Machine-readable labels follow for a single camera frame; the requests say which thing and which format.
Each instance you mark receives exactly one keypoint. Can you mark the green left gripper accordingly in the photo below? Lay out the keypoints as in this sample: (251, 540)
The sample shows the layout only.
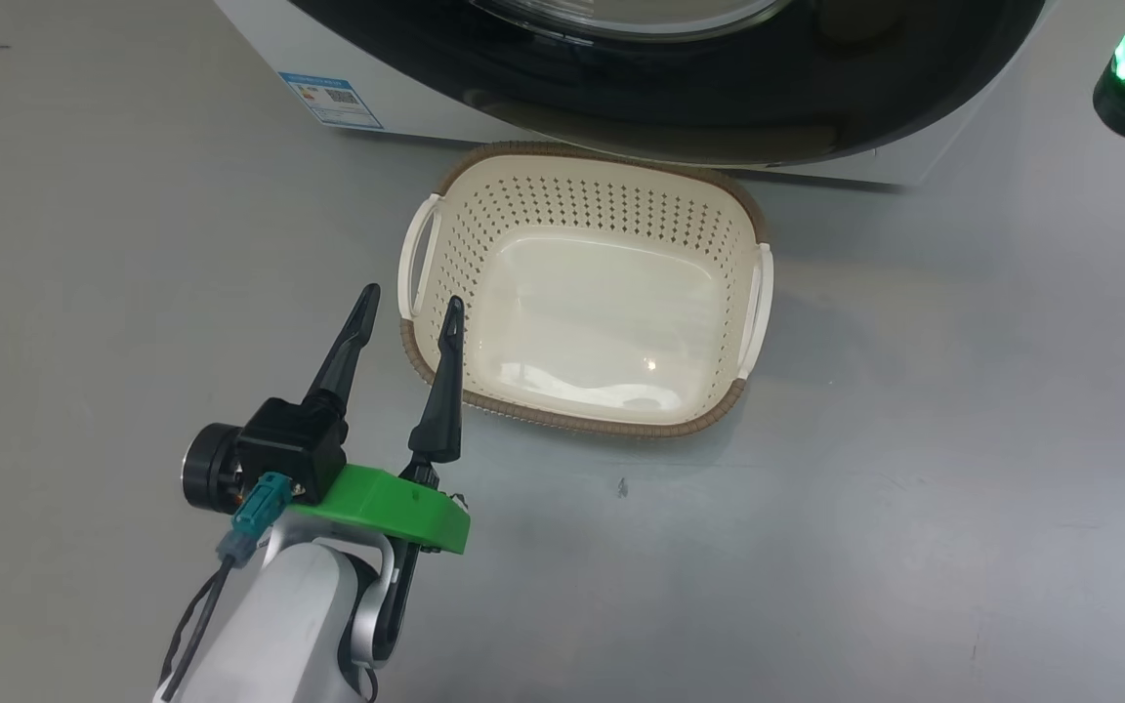
(396, 508)

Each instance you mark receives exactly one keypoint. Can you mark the black round washing machine door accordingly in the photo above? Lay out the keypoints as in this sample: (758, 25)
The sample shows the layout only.
(670, 98)

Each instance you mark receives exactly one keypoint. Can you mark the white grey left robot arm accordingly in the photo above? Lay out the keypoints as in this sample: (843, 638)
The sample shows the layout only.
(270, 625)

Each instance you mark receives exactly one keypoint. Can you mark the cream perforated laundry basket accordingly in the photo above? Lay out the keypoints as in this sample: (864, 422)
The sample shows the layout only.
(602, 312)

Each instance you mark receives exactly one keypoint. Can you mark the white front-load washing machine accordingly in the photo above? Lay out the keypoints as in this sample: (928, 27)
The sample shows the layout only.
(270, 39)

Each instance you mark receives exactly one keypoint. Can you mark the blue energy label sticker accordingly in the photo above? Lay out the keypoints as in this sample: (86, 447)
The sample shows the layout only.
(333, 100)

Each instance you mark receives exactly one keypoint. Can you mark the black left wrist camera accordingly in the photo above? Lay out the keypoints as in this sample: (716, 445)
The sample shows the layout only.
(289, 439)

